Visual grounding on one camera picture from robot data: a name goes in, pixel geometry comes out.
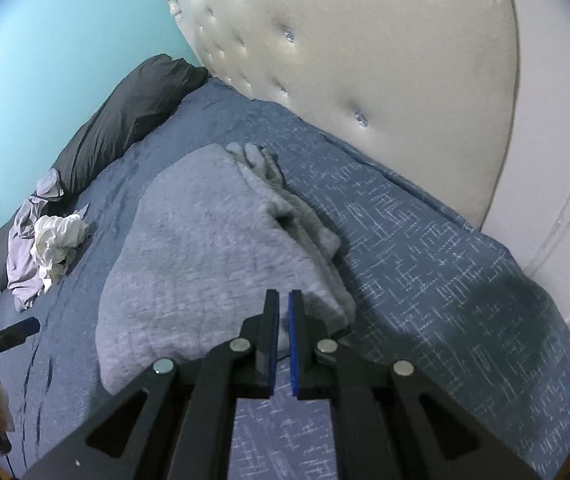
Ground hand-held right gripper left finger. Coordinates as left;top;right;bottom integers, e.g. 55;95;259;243
22;289;280;480

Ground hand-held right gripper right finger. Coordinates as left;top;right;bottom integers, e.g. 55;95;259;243
288;289;540;480

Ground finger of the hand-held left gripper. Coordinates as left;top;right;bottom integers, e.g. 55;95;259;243
0;317;40;356

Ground grey knit sweater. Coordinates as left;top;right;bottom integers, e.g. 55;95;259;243
96;142;358;396

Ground lilac grey garment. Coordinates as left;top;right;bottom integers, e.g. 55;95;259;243
6;167;66;311

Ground white crumpled garment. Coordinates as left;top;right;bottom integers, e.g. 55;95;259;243
31;214;90;295

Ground blue flecked bed blanket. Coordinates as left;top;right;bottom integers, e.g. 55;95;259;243
0;79;570;480

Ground cream tufted headboard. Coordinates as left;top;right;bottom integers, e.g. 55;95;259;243
161;0;570;333

